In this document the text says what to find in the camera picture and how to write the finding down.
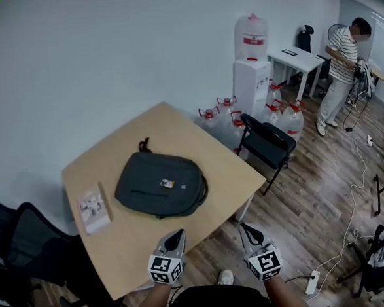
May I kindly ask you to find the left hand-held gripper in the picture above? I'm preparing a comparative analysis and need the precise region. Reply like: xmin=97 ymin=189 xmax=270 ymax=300
xmin=146 ymin=229 xmax=191 ymax=289

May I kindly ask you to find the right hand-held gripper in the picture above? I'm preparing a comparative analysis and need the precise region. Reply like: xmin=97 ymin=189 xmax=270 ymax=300
xmin=238 ymin=220 xmax=285 ymax=283

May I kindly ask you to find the dark grey backpack bag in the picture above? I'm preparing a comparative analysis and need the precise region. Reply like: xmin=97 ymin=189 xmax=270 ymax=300
xmin=111 ymin=134 xmax=211 ymax=224

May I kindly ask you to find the person's left forearm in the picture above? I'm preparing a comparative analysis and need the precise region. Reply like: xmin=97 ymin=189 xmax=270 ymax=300
xmin=123 ymin=280 xmax=175 ymax=307

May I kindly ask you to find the person's right forearm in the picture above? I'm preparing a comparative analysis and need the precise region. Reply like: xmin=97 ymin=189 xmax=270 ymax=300
xmin=262 ymin=272 xmax=298 ymax=307

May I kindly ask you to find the person's white shoe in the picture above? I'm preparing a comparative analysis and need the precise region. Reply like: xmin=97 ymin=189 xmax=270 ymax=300
xmin=216 ymin=269 xmax=236 ymax=287

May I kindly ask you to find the white power strip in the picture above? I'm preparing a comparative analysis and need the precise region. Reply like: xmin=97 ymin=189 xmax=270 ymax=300
xmin=303 ymin=270 xmax=323 ymax=296

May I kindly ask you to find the person's black shirt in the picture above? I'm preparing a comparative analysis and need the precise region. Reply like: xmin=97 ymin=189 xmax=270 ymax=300
xmin=99 ymin=276 xmax=321 ymax=307

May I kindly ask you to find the clear-wrapped booklet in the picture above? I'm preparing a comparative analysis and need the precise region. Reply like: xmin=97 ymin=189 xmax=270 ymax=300
xmin=75 ymin=181 xmax=115 ymax=237

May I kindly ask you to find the black folding chair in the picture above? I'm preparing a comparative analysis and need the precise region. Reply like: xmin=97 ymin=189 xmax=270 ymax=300
xmin=234 ymin=109 xmax=301 ymax=198

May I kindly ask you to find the group of clear water jugs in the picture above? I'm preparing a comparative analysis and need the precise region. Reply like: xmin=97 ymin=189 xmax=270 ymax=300
xmin=192 ymin=77 xmax=308 ymax=165

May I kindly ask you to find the black swivel chair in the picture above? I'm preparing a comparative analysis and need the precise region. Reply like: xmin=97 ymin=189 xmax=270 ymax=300
xmin=334 ymin=220 xmax=384 ymax=304

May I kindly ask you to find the black mesh office chair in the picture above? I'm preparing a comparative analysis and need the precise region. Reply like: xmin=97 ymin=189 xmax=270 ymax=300
xmin=1 ymin=195 xmax=128 ymax=307
xmin=0 ymin=200 xmax=24 ymax=272

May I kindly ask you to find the white water dispenser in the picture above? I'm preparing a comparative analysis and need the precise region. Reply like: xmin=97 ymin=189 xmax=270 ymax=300
xmin=230 ymin=56 xmax=276 ymax=122

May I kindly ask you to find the white desk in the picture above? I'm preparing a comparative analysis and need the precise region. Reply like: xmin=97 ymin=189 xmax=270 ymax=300
xmin=266 ymin=45 xmax=328 ymax=103

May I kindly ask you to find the large water bottle red label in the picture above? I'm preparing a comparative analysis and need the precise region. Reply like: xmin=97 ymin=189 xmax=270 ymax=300
xmin=232 ymin=11 xmax=272 ymax=64

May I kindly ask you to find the black high-back office chair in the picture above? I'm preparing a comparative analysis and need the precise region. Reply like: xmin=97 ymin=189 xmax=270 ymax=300
xmin=296 ymin=24 xmax=317 ymax=55

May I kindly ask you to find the light wooden desk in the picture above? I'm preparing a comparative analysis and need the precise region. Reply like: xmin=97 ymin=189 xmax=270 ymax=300
xmin=368 ymin=62 xmax=384 ymax=84

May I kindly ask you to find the long white cable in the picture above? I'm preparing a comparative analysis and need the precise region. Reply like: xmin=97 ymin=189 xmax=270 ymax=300
xmin=308 ymin=135 xmax=384 ymax=275

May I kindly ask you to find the black cable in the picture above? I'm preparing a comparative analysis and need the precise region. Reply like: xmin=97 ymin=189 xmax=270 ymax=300
xmin=339 ymin=81 xmax=375 ymax=134

